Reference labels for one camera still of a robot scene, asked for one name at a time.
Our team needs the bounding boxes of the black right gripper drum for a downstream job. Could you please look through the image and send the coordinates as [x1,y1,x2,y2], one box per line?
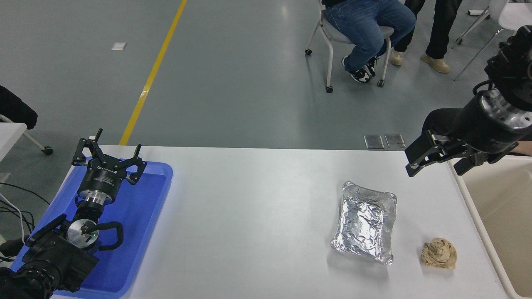
[451,94,529,154]

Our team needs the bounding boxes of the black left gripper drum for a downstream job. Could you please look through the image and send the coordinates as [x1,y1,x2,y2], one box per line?
[77,156,126,195]

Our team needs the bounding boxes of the person beside bin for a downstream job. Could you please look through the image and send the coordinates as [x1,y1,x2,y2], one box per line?
[422,108,532,147]

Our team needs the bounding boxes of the blue plastic tray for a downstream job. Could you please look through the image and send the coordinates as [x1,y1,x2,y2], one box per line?
[10,157,173,299]

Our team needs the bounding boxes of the chair leg with caster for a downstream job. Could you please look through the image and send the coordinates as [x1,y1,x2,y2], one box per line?
[0,115,54,156]

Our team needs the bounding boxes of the large pale bin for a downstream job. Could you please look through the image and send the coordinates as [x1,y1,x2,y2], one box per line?
[449,155,532,299]

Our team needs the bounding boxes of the small white table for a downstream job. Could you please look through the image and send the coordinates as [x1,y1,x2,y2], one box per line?
[0,123,27,162]

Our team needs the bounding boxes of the person beside white table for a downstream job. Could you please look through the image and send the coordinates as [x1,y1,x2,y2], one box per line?
[0,85,38,130]

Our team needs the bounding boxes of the crumpled foil tray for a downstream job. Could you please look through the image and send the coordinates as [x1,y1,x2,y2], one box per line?
[331,180,397,265]

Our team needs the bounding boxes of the crumpled tan paper ball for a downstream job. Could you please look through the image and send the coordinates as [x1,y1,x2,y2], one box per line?
[421,238,458,270]

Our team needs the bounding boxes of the standing person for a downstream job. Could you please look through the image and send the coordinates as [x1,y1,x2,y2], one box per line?
[390,0,463,74]

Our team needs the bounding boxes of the white office chair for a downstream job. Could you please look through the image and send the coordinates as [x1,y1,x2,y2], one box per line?
[452,0,532,82]

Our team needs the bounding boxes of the seated person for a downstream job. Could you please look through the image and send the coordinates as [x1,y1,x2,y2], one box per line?
[322,0,417,84]

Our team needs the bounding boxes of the grey office chair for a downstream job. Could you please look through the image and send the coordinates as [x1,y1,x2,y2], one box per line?
[305,0,394,93]

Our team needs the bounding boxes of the black floor cables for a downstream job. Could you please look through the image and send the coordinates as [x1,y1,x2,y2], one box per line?
[0,182,51,263]

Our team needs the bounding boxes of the white cable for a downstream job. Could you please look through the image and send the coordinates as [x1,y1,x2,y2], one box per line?
[0,193,26,245]

